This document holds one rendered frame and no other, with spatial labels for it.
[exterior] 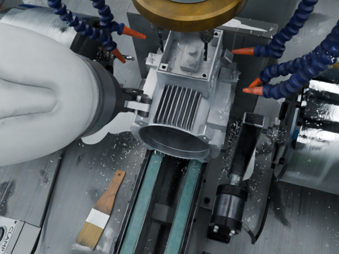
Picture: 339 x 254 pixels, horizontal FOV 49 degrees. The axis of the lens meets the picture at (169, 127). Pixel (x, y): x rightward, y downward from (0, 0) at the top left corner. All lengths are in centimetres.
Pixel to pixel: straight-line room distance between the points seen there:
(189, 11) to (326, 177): 38
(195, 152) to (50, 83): 59
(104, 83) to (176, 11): 19
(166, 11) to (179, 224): 46
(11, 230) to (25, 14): 41
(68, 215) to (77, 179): 9
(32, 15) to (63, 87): 55
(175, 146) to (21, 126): 62
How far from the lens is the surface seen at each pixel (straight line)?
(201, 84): 69
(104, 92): 37
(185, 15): 52
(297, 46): 119
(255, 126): 53
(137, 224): 82
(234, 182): 73
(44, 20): 80
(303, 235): 97
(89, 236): 96
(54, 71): 27
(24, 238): 73
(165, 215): 90
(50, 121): 27
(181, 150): 84
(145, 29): 81
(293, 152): 68
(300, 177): 72
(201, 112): 72
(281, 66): 63
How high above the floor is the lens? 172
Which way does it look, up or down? 65 degrees down
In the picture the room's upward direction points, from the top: 8 degrees counter-clockwise
